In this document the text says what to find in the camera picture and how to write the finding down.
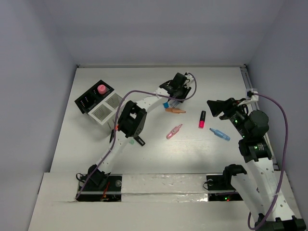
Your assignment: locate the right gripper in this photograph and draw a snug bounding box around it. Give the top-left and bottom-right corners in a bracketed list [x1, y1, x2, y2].
[206, 97, 250, 138]

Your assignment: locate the pink-capped clear pencil tube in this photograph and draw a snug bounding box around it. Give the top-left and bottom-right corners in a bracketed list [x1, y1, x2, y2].
[97, 84, 108, 95]

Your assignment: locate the orange-capped black highlighter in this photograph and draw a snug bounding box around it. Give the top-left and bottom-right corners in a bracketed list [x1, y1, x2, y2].
[109, 125, 118, 143]

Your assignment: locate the green-capped black highlighter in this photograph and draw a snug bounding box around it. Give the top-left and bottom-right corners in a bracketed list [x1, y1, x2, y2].
[134, 136, 145, 146]

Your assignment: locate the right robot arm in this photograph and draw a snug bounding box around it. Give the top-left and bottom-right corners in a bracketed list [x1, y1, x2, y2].
[207, 91, 307, 231]

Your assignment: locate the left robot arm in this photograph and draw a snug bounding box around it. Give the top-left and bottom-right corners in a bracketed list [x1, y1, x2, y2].
[82, 72, 196, 190]

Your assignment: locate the pink-capped black highlighter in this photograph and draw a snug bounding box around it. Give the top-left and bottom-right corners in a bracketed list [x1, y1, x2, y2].
[198, 111, 206, 128]

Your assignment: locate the white slotted organizer box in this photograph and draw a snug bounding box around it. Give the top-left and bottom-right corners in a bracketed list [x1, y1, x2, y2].
[88, 91, 122, 126]

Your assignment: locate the black slotted organizer box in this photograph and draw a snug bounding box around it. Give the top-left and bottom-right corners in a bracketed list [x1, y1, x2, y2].
[75, 80, 114, 114]

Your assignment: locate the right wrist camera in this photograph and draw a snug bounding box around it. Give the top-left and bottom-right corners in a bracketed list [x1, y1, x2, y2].
[245, 88, 258, 101]

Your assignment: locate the aluminium side rail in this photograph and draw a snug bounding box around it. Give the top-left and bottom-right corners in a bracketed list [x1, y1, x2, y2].
[240, 66, 277, 165]

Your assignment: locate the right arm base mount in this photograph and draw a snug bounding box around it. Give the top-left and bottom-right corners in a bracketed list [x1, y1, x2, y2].
[203, 164, 247, 202]

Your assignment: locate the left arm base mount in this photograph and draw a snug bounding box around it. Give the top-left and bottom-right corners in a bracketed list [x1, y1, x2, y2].
[76, 174, 122, 202]

